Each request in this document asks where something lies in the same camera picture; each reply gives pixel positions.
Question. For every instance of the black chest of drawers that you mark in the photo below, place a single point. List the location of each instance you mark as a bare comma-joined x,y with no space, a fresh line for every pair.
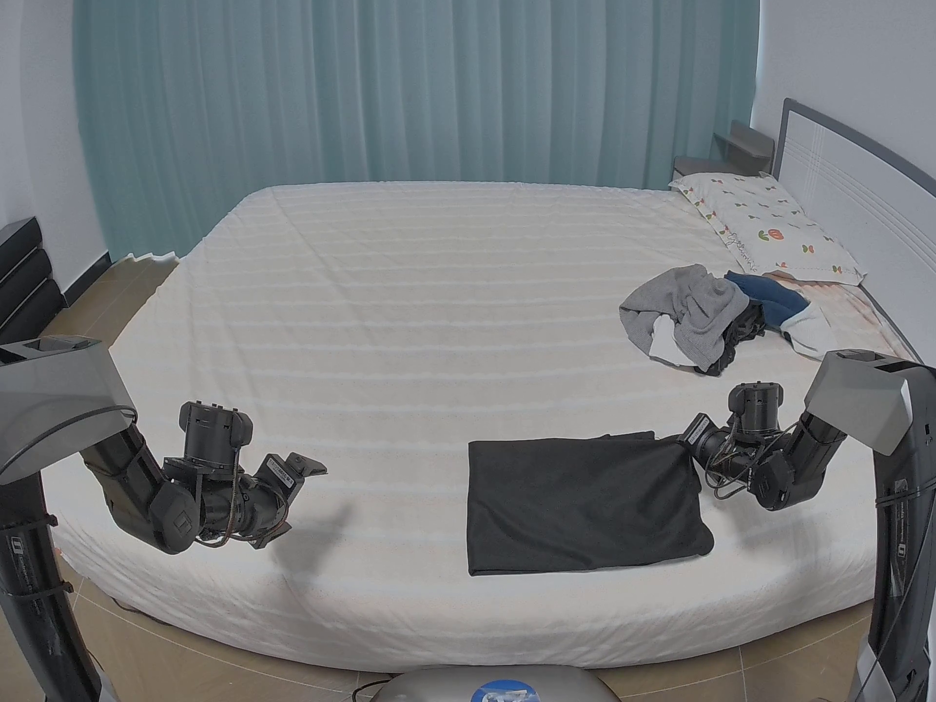
25,286

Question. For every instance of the black T-shirt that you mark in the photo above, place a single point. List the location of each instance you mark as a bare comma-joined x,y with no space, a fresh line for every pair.
585,501

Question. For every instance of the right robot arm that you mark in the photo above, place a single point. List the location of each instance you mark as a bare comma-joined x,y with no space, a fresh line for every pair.
863,406

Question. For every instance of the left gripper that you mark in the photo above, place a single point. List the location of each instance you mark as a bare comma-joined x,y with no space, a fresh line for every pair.
267,494

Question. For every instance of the bed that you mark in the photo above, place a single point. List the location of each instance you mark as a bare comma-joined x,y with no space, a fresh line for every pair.
439,319

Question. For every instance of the pile of clothes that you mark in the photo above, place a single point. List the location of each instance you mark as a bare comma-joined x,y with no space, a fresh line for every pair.
702,311

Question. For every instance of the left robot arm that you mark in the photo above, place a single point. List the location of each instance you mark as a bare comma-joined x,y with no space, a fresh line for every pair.
51,406

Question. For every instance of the blue-green curtain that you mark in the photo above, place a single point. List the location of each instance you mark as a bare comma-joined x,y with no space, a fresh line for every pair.
402,77

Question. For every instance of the white printed pillow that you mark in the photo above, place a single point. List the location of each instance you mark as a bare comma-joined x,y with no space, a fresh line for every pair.
775,227

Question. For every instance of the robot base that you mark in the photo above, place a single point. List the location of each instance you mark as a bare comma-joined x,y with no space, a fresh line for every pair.
439,684

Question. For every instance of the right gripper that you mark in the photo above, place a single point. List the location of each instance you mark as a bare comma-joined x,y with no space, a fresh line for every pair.
700,436

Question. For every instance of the grey bedside table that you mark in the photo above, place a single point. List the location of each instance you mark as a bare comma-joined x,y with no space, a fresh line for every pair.
738,147

